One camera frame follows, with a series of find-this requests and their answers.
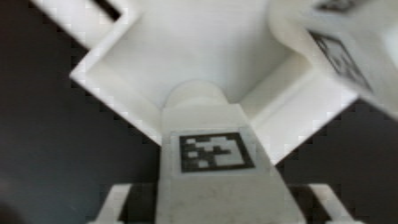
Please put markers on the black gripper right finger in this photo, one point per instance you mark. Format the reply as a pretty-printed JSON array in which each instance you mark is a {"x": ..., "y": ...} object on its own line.
[{"x": 320, "y": 205}]

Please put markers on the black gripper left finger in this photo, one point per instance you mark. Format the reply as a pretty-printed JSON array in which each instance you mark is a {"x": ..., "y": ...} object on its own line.
[{"x": 128, "y": 205}]

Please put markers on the white tagged leg block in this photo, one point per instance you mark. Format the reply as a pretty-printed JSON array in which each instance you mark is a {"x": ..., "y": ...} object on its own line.
[
  {"x": 220, "y": 187},
  {"x": 341, "y": 33}
]

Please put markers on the white chair seat block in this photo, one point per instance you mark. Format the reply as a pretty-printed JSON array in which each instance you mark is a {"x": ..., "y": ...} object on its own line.
[{"x": 185, "y": 40}]

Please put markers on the white tagged leg block front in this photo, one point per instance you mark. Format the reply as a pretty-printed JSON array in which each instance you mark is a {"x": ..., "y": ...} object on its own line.
[{"x": 341, "y": 33}]

